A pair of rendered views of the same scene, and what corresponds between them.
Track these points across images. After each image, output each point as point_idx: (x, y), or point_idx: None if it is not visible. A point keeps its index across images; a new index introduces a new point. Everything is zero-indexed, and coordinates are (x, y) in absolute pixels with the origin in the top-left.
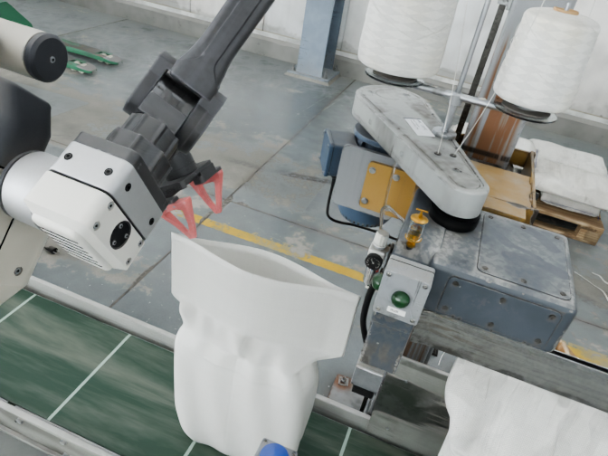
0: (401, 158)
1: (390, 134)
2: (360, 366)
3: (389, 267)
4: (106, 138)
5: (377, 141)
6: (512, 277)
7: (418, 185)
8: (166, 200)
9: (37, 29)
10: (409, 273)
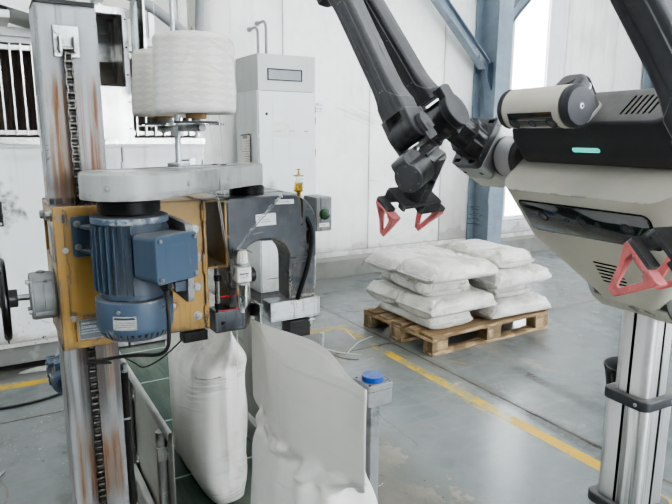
0: (229, 182)
1: (214, 173)
2: (317, 295)
3: (328, 196)
4: (483, 128)
5: (204, 192)
6: (272, 189)
7: (246, 185)
8: (454, 157)
9: (519, 89)
10: (321, 195)
